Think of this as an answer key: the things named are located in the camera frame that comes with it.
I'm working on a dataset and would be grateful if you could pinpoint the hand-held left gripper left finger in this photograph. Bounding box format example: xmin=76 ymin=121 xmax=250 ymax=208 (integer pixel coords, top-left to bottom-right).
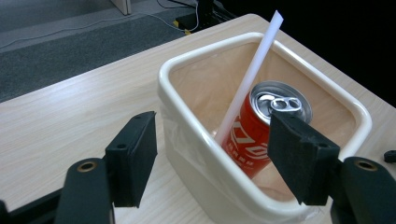
xmin=105 ymin=110 xmax=158 ymax=208

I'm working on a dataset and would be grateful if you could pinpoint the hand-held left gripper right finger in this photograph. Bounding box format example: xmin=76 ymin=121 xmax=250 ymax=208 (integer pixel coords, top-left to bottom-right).
xmin=267 ymin=112 xmax=341 ymax=206

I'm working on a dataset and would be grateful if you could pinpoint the red soda can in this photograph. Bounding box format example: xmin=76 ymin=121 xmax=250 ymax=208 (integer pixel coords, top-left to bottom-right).
xmin=221 ymin=80 xmax=314 ymax=180

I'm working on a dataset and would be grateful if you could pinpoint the white plastic trash bin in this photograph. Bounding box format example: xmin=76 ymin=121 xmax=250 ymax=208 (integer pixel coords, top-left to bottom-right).
xmin=157 ymin=32 xmax=374 ymax=224

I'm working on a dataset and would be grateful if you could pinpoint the white plastic straw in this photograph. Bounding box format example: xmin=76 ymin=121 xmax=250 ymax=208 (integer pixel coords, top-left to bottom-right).
xmin=214 ymin=9 xmax=285 ymax=146

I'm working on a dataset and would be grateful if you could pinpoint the small black object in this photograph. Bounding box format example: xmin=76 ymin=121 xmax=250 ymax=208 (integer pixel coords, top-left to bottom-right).
xmin=383 ymin=149 xmax=396 ymax=164

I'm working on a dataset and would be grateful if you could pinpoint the white furniture leg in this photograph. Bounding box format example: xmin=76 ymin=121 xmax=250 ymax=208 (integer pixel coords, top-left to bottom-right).
xmin=109 ymin=0 xmax=133 ymax=16

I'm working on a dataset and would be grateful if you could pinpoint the black stand base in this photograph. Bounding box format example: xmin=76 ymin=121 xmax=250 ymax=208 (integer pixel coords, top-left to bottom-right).
xmin=174 ymin=0 xmax=238 ymax=35

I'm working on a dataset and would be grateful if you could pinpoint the thin white cable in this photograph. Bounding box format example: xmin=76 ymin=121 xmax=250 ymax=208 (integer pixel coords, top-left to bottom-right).
xmin=0 ymin=0 xmax=201 ymax=50

